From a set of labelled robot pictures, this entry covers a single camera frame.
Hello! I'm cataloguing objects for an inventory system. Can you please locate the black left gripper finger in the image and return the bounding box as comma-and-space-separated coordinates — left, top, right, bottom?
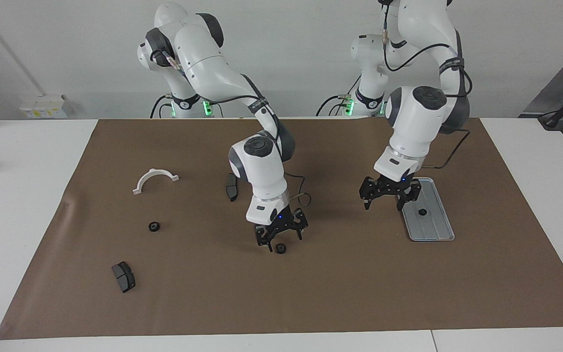
397, 181, 421, 211
359, 178, 380, 210

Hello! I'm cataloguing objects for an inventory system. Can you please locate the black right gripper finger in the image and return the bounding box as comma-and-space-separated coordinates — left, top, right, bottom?
291, 208, 309, 240
255, 226, 273, 252

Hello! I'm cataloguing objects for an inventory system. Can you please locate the silver metal tray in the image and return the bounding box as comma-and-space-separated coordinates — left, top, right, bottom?
401, 177, 455, 242

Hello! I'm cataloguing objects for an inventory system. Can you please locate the brown paper mat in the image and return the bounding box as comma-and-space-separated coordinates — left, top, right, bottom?
0, 116, 563, 340

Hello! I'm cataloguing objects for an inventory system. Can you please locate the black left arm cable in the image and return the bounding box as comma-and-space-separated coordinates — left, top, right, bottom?
382, 0, 473, 170

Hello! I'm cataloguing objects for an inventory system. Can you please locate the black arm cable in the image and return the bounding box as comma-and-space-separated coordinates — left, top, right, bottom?
151, 49, 312, 207
382, 0, 473, 170

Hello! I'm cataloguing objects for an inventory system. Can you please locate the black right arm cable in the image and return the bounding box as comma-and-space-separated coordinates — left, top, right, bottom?
151, 49, 312, 207

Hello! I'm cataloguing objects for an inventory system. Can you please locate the black base cable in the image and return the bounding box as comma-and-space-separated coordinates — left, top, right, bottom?
316, 72, 363, 118

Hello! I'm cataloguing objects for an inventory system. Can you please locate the white half-ring bracket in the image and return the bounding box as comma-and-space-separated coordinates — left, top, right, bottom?
132, 168, 180, 196

